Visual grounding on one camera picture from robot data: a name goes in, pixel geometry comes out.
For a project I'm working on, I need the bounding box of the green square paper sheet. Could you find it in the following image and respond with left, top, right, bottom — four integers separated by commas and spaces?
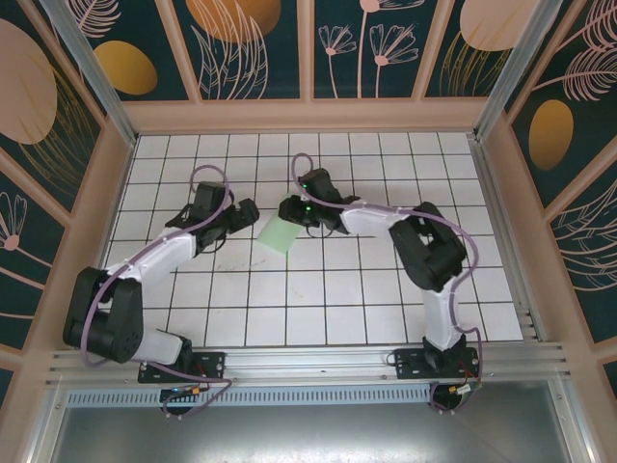
256, 215, 301, 254

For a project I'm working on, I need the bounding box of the grey metal sheet panel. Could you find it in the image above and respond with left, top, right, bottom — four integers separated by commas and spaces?
28, 404, 599, 463

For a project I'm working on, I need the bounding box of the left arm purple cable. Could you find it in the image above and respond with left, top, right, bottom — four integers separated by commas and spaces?
81, 164, 237, 422

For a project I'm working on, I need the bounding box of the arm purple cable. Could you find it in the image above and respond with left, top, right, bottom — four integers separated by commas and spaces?
81, 164, 237, 422
291, 152, 486, 417

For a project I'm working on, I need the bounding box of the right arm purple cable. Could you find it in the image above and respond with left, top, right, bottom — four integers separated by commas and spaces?
291, 152, 486, 417

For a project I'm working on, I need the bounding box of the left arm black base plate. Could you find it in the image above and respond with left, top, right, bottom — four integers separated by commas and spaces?
137, 350, 228, 386

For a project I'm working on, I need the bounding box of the aluminium mounting rail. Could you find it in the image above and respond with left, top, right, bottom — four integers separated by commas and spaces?
44, 340, 574, 391

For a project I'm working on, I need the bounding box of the aluminium side rail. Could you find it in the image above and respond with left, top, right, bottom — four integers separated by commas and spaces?
468, 136, 549, 344

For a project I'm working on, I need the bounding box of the aluminium frame post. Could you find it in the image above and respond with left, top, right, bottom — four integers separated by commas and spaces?
473, 0, 568, 142
38, 0, 140, 148

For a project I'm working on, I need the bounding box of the grey slotted cable duct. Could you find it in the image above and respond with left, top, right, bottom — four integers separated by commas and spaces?
65, 388, 434, 407

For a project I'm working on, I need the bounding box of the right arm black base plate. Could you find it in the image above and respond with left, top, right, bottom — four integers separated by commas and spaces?
393, 346, 483, 382

